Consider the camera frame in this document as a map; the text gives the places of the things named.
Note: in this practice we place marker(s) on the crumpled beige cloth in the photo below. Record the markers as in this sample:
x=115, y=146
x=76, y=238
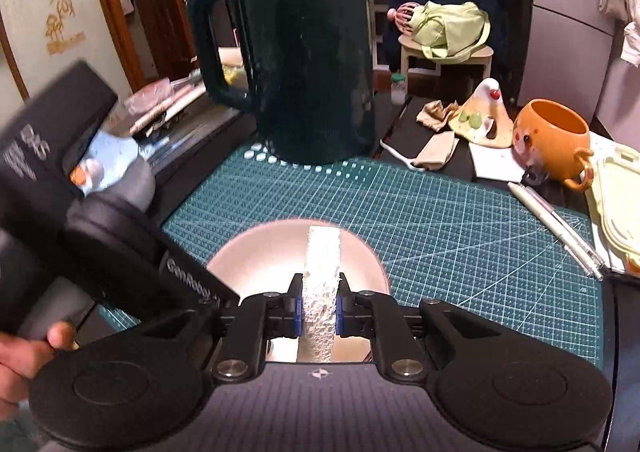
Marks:
x=435, y=116

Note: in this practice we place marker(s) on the black binder clip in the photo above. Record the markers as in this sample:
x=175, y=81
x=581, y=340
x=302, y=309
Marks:
x=535, y=177

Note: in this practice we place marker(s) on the white cone ornament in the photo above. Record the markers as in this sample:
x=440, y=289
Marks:
x=482, y=121

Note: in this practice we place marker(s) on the light green bag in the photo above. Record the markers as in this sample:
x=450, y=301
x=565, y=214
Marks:
x=450, y=29

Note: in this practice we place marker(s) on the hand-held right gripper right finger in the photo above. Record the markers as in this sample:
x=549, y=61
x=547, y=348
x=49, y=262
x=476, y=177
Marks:
x=339, y=314

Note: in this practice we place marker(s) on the light green container lid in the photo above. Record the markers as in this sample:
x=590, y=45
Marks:
x=617, y=212

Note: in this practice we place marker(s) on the beige stick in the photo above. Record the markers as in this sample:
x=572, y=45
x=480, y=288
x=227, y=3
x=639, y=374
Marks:
x=170, y=104

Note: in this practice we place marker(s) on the white paper sheet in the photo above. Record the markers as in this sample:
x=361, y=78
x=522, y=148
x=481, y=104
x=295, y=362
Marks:
x=495, y=161

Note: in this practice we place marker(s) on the wooden stool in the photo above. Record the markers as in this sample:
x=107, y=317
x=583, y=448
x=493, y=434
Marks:
x=415, y=49

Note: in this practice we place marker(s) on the dark green kettle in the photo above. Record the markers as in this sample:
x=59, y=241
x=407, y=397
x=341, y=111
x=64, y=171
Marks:
x=310, y=66

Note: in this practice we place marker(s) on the plastic-wrapped package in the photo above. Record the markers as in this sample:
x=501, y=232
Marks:
x=147, y=96

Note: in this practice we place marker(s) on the pink head massager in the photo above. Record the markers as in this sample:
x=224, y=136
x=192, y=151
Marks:
x=402, y=17

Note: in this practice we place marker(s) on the grey cabinet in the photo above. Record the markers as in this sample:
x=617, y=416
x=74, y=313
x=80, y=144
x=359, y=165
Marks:
x=565, y=31

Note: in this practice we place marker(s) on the white pen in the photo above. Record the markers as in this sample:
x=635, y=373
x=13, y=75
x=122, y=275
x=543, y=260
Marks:
x=575, y=232
x=550, y=227

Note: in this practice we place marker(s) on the orange face mug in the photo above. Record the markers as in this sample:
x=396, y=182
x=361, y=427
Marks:
x=545, y=146

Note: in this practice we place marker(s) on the small green-lidded jar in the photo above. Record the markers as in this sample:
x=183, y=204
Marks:
x=398, y=89

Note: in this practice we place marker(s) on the green cutting mat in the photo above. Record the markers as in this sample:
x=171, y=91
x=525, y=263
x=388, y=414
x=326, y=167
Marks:
x=450, y=242

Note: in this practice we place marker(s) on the person's left hand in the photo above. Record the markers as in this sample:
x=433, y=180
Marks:
x=25, y=367

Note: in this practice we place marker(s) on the round porous sponge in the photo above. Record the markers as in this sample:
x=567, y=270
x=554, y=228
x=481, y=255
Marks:
x=320, y=272

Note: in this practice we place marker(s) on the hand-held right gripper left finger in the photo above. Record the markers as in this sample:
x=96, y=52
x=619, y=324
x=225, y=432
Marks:
x=298, y=314

